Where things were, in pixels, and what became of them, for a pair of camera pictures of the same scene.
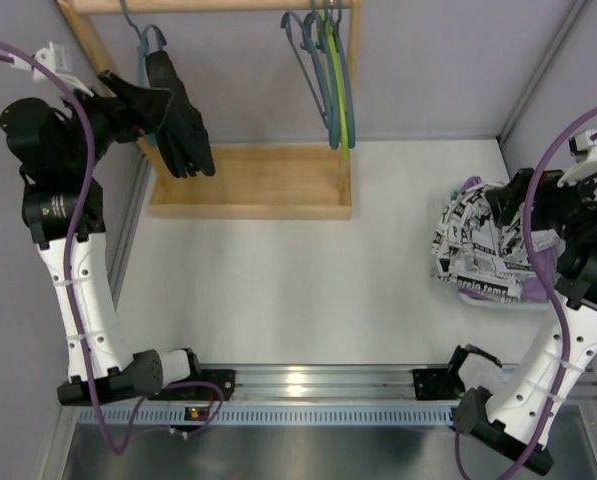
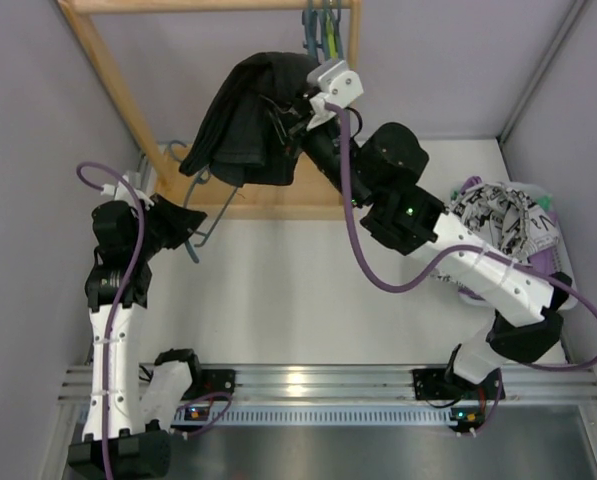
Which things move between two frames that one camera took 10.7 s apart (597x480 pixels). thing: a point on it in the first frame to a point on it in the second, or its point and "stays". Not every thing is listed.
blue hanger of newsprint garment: x=296 y=31 to x=310 y=21
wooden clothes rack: x=300 y=182 stays
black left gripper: x=104 y=107 to x=157 y=220
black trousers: x=182 y=136 to x=246 y=136
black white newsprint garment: x=474 y=248 stays
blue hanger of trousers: x=142 y=49 to x=202 y=176
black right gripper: x=514 y=195 to x=298 y=122
